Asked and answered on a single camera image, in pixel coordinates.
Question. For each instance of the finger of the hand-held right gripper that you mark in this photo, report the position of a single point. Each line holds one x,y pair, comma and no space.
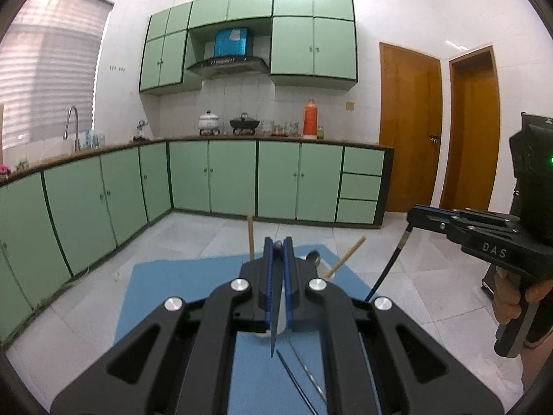
432,211
432,221

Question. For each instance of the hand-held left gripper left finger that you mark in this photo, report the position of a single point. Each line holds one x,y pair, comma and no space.
268,294

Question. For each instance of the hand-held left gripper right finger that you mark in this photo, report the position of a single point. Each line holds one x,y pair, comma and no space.
288,302

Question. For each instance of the white utensil holder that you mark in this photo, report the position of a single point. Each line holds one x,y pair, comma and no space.
261,336

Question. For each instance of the metal spoon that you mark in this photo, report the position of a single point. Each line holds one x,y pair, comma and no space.
313,257

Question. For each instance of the person's right forearm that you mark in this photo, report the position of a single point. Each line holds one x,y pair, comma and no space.
535,367

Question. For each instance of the person's right hand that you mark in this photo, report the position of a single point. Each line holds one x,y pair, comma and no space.
507,298

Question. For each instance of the wooden chopstick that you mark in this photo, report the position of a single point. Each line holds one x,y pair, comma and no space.
345,258
250,237

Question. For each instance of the silver metal chopstick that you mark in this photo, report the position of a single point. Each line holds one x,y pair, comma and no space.
309,371

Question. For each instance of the wooden door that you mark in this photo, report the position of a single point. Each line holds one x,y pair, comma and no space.
471,138
410,116

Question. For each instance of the blue table mat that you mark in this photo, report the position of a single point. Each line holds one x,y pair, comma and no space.
181,285

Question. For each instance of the green base cabinets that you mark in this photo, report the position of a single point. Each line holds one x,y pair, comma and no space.
233,177

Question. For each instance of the orange thermos flask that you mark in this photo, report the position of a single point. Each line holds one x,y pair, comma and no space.
310,121

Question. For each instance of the patterned bowl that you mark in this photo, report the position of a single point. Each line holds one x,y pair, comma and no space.
291,129

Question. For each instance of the gas stove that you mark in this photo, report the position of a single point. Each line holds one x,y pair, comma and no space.
224,132

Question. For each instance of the black wok with lid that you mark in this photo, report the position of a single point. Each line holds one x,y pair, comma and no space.
245,123

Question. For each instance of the white lidded pot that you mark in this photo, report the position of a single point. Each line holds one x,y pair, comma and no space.
209,122

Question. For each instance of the black range hood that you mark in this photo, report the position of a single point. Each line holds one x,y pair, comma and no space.
229,65

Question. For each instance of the clear plastic bottles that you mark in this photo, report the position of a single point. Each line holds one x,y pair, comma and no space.
94,139

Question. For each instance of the metal kitchen faucet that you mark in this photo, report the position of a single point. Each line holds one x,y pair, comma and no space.
77,129

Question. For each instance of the blue box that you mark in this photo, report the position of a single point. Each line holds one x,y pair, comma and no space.
232,43

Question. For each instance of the small green object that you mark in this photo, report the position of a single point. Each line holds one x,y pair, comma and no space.
20,164

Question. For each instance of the small pink object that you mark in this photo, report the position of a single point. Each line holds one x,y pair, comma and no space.
4,169

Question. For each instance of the window blind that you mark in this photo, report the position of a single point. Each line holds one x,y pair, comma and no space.
52,73

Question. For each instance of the green wall cabinets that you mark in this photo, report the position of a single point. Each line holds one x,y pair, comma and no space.
293,47

